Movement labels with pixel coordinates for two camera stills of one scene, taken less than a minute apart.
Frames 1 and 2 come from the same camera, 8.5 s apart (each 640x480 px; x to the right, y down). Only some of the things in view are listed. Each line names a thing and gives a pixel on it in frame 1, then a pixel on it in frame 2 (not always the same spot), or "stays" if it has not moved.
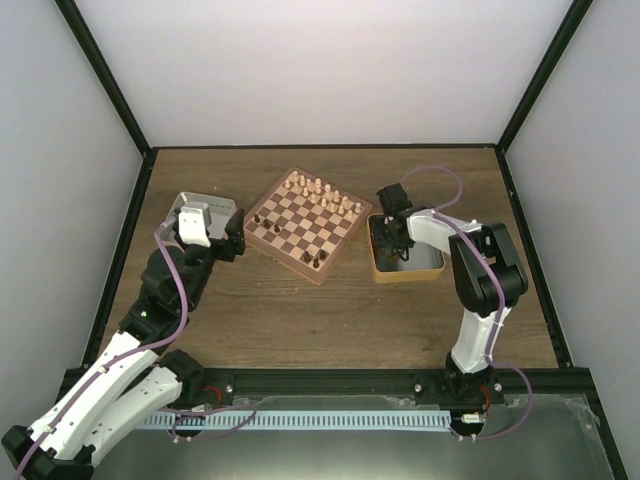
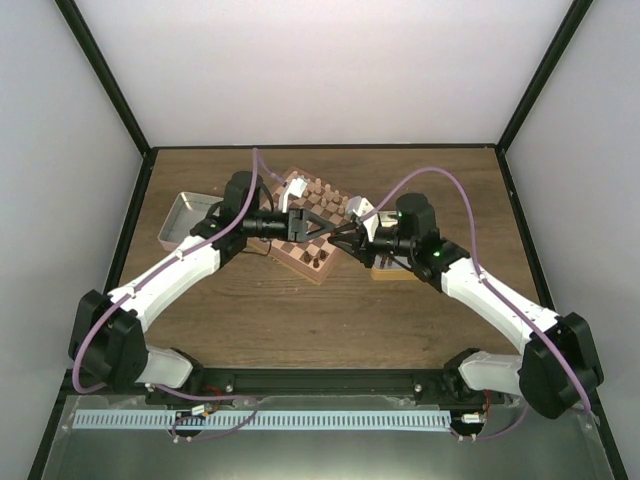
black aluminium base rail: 374,387 stays
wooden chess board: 305,224 stays
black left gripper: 236,245 → 296,229
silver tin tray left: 221,210 stays
